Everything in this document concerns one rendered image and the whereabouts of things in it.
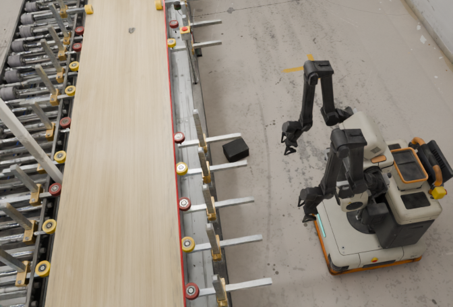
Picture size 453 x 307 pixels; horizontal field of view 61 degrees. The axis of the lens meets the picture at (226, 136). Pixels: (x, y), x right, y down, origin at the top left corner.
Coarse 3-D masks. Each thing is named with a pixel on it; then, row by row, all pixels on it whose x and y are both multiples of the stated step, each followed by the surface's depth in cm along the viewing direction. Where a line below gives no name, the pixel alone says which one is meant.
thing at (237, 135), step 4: (216, 136) 262; (220, 136) 262; (224, 136) 262; (228, 136) 261; (232, 136) 261; (236, 136) 261; (240, 136) 261; (192, 140) 262; (196, 140) 262; (208, 140) 261; (212, 140) 261; (216, 140) 261; (220, 140) 262; (224, 140) 263; (180, 144) 261; (184, 144) 260; (188, 144) 260; (192, 144) 261; (196, 144) 262
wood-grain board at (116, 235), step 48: (96, 0) 362; (144, 0) 355; (96, 48) 319; (144, 48) 313; (96, 96) 284; (144, 96) 280; (96, 144) 256; (144, 144) 253; (96, 192) 234; (144, 192) 231; (96, 240) 215; (144, 240) 212; (48, 288) 201; (96, 288) 199; (144, 288) 196
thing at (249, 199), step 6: (240, 198) 231; (246, 198) 231; (252, 198) 231; (204, 204) 231; (216, 204) 230; (222, 204) 230; (228, 204) 230; (234, 204) 231; (192, 210) 230; (198, 210) 230; (204, 210) 231
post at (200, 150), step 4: (200, 148) 220; (200, 152) 220; (200, 156) 222; (204, 156) 223; (200, 160) 226; (204, 160) 226; (204, 164) 230; (204, 168) 233; (204, 172) 237; (208, 172) 240; (208, 184) 249
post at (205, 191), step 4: (204, 188) 204; (208, 188) 207; (204, 192) 206; (208, 192) 207; (204, 196) 210; (208, 196) 210; (208, 200) 214; (208, 204) 218; (212, 204) 223; (208, 208) 222; (212, 208) 222; (208, 212) 225; (212, 212) 226; (212, 220) 234
